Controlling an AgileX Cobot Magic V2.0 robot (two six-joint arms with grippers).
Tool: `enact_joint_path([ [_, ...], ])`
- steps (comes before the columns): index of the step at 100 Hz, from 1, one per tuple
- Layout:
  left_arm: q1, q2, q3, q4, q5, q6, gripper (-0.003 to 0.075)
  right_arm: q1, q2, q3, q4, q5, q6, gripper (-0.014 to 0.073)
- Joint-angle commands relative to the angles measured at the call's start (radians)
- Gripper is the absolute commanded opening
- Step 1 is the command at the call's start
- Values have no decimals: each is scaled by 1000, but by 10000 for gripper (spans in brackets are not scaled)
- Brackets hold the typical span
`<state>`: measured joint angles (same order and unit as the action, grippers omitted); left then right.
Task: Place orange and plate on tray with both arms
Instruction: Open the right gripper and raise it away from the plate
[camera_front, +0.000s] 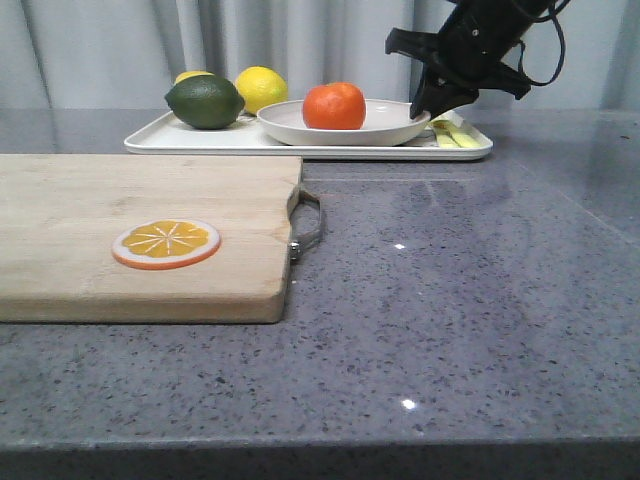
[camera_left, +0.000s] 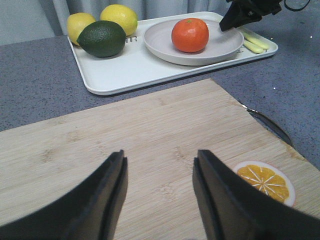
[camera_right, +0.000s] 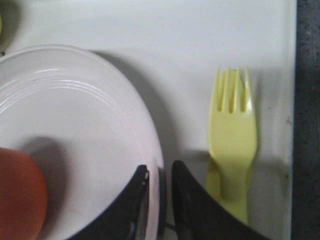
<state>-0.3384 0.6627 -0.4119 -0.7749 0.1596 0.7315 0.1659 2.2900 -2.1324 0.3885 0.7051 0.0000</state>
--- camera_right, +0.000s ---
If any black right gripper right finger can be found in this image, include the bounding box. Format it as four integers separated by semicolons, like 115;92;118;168
171;160;267;240

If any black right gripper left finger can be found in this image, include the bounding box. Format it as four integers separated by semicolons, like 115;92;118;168
71;165;150;240

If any orange mandarin fruit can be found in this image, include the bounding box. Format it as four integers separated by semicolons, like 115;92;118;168
0;148;48;240

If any beige round plate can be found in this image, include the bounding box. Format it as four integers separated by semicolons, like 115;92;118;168
0;45;163;240

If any white rectangular tray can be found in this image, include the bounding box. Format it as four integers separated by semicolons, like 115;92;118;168
0;0;297;240

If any yellow plastic fork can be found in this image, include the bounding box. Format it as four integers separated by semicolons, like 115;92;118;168
208;68;258;225

